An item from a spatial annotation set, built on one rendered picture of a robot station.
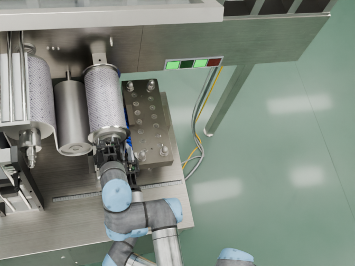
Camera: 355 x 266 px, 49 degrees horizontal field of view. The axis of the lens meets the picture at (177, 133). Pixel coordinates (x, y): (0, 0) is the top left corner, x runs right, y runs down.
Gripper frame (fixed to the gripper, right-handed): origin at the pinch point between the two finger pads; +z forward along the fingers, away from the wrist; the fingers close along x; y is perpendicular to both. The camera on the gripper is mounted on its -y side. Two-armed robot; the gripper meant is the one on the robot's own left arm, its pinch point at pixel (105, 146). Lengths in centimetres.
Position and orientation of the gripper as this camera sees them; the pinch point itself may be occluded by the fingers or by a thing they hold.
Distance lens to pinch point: 135.3
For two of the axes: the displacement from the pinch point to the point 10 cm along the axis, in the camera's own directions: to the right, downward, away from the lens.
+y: 0.1, -9.0, -4.4
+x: -9.7, 1.1, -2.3
